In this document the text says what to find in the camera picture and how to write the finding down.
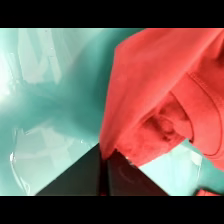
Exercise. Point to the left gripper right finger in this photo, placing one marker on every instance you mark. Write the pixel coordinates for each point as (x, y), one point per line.
(130, 181)

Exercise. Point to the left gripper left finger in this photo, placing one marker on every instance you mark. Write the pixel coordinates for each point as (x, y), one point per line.
(80, 176)

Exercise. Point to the red T-shirt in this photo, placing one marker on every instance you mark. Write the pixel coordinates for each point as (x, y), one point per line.
(156, 86)

